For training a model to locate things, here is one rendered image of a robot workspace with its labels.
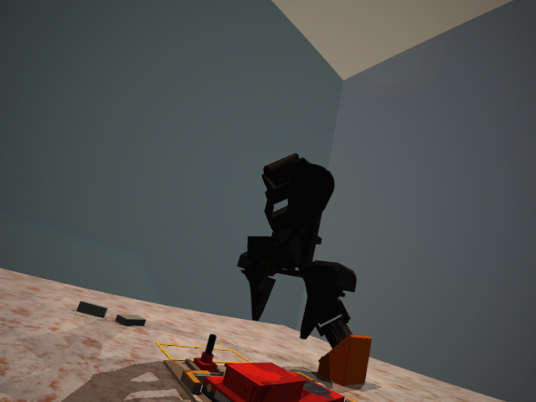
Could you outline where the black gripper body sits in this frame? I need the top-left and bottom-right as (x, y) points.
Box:
(237, 219), (357, 292)

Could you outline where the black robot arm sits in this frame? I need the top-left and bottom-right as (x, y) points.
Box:
(247, 153), (352, 349)

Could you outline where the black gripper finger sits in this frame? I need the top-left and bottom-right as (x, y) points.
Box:
(301, 282), (345, 340)
(241, 270), (276, 321)

